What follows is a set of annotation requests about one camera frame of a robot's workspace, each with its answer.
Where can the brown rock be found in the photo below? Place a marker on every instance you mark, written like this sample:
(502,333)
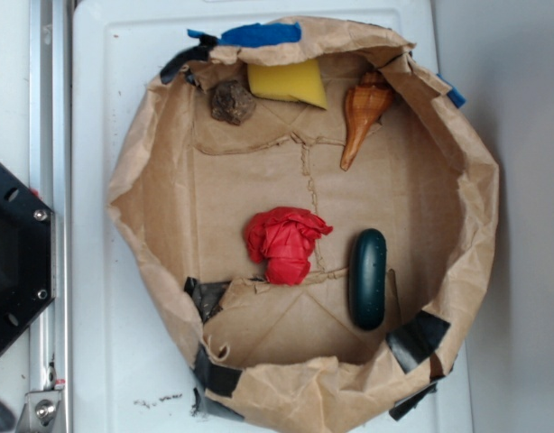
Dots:
(232,103)

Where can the crumpled red paper ball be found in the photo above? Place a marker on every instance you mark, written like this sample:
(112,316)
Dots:
(284,238)

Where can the brown paper bag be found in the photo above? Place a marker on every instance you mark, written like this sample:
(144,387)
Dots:
(185,186)

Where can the dark green oval case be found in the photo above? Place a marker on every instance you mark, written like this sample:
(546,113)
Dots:
(366,279)

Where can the yellow sponge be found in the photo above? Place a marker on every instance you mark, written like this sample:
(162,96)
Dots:
(298,82)

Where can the orange conch shell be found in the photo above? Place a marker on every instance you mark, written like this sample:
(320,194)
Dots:
(364,106)

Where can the white plastic tray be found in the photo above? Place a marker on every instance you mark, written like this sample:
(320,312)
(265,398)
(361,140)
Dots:
(129,374)

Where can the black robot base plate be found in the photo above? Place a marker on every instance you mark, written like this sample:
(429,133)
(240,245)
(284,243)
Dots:
(25,257)

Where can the aluminium rail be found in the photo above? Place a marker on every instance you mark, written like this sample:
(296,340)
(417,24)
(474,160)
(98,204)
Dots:
(50,31)

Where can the metal corner bracket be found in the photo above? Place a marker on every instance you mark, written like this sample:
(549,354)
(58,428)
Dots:
(42,412)

